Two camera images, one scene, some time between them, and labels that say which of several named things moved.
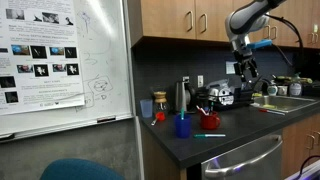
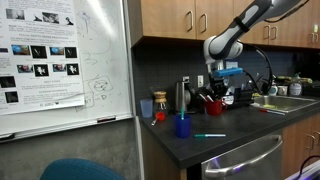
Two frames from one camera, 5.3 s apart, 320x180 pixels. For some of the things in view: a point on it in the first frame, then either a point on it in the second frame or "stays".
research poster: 40,65 stays
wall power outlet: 200,81 stays
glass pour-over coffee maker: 160,105 stays
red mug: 209,121 → 214,107
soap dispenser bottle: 295,88 stays
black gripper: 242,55 → 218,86
